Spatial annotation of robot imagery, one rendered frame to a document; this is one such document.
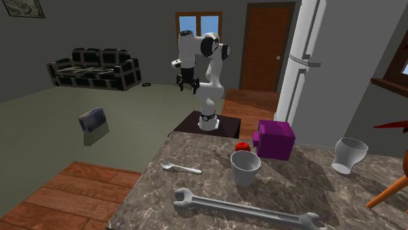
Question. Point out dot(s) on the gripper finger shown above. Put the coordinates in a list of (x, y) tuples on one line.
[(181, 85), (195, 87)]

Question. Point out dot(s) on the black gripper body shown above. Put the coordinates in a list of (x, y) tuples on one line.
[(187, 75)]

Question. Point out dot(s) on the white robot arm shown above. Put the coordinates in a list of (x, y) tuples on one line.
[(211, 73)]

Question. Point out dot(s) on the dark robot stand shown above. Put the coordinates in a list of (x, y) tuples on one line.
[(188, 125)]

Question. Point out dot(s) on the red apple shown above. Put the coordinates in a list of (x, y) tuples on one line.
[(243, 146)]

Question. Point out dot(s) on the brown wooden door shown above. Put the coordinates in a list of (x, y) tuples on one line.
[(266, 47)]

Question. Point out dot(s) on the white spoon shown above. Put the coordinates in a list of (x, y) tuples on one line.
[(181, 168)]

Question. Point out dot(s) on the black checked sofa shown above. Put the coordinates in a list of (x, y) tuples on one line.
[(95, 71)]

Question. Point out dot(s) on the white cup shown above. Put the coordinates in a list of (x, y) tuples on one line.
[(244, 170)]

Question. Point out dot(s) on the purple box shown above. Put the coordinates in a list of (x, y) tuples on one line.
[(277, 141)]

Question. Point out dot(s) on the white refrigerator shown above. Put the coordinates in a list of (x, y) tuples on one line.
[(301, 57)]

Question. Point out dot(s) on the grey wrench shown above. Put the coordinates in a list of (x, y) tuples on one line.
[(236, 208)]

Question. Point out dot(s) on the white vase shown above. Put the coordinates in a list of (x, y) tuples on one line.
[(347, 156)]

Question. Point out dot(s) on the dark wooden framed window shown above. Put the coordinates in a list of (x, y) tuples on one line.
[(393, 79)]

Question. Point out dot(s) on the dark red flat shape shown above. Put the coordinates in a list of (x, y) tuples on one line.
[(395, 124)]

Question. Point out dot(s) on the orange wooden stick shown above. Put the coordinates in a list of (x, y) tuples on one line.
[(387, 192)]

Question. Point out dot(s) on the framed wall picture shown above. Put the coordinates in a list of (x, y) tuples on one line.
[(24, 7)]

